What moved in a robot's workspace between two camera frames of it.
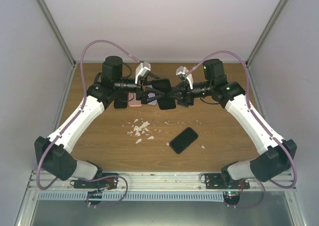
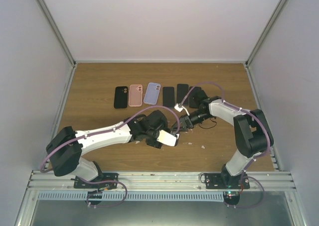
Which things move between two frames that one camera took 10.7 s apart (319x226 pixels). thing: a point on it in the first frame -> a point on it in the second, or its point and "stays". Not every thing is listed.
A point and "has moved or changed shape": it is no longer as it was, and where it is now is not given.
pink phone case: x=134 y=102 stays
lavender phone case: x=151 y=95 stays
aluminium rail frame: x=46 y=181 stays
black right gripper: x=186 y=93 -> x=186 y=123
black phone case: x=120 y=102 stays
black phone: x=165 y=102 has moved or changed shape
